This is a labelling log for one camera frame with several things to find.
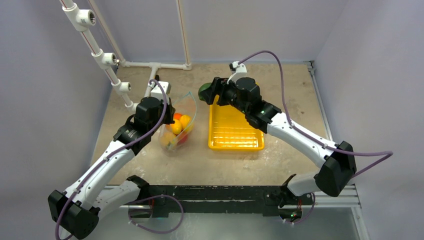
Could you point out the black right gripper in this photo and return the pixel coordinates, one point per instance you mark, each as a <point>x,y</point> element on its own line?
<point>216,90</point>

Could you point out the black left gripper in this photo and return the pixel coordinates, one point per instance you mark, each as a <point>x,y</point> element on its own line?
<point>170,111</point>

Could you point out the green avocado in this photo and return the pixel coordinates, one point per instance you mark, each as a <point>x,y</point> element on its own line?
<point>203,92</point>

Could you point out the orange fruit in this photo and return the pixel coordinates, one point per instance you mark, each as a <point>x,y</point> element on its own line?
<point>177,116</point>

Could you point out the clear zip top bag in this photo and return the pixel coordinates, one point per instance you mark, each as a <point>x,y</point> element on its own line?
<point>185,105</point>

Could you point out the orange yellow mango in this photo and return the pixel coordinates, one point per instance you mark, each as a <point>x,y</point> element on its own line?
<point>186,122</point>

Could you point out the red apple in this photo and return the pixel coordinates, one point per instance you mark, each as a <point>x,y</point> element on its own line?
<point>182,139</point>

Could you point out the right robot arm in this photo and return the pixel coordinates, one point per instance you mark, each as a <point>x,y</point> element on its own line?
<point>335,167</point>

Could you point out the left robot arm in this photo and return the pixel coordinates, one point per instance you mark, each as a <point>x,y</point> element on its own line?
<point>78,209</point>

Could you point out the yellow plastic tray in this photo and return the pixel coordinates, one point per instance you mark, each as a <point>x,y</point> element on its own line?
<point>228,130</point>

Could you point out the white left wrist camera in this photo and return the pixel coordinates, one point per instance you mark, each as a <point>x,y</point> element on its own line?
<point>156,89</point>

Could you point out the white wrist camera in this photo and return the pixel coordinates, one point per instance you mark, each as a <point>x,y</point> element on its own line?
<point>238,71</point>
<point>156,89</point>

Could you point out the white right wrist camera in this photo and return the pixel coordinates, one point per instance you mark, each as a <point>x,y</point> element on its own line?
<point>238,71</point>

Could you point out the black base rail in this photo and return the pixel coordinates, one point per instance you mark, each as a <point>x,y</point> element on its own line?
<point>267,200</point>

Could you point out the white pvc pipe frame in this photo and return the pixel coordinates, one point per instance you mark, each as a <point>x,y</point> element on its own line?
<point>83,19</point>

